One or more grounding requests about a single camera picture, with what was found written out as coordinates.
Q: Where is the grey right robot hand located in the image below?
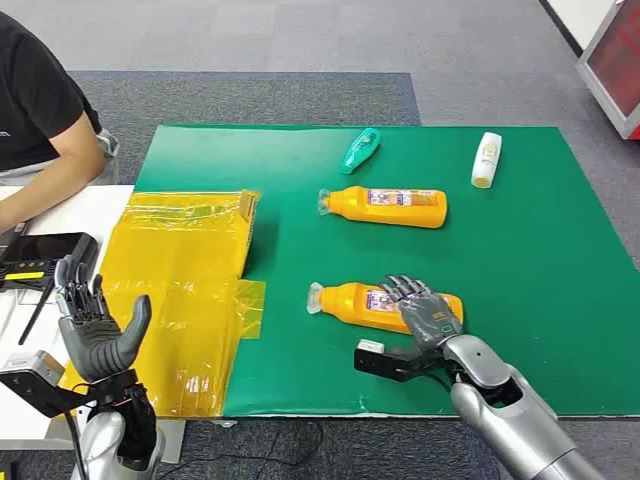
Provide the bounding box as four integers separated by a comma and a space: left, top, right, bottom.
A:
379, 274, 463, 352

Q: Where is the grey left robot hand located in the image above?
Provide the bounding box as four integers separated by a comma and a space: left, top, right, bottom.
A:
53, 254, 153, 386

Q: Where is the orange bottle with clear cap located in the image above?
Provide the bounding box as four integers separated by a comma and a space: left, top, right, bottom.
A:
317, 185, 449, 231
306, 280, 465, 337

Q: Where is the white bottle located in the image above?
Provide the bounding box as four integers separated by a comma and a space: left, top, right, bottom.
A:
470, 131, 503, 191

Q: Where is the teal bottle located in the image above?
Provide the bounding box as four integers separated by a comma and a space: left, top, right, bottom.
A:
339, 127, 383, 177

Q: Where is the black antenna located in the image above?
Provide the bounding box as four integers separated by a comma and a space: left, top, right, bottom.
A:
17, 276, 56, 347

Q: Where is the black controller device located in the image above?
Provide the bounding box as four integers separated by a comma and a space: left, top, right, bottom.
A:
0, 231, 100, 294

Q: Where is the yellow film-wrapped cardboard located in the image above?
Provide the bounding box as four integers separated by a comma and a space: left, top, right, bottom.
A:
57, 188, 267, 420

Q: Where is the green table mat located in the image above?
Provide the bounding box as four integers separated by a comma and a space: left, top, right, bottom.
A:
134, 123, 640, 420

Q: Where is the dark flat device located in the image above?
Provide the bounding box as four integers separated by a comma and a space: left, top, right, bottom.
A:
0, 221, 29, 245

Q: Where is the person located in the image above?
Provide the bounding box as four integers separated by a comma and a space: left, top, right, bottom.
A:
0, 9, 121, 234

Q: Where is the white and red cabinet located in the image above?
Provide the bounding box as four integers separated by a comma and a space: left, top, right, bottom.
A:
575, 0, 640, 142

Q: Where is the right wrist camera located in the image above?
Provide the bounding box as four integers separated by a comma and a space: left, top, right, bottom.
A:
353, 338, 448, 386

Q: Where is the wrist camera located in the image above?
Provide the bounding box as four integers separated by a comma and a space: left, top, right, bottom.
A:
353, 338, 448, 386
0, 350, 98, 420

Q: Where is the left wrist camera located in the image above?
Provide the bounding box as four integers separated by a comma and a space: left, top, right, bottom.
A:
0, 350, 98, 420

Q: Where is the black left camera cable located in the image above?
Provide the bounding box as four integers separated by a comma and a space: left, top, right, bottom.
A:
63, 411, 89, 480

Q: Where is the black floor cable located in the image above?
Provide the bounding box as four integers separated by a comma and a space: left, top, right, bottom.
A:
158, 419, 326, 480

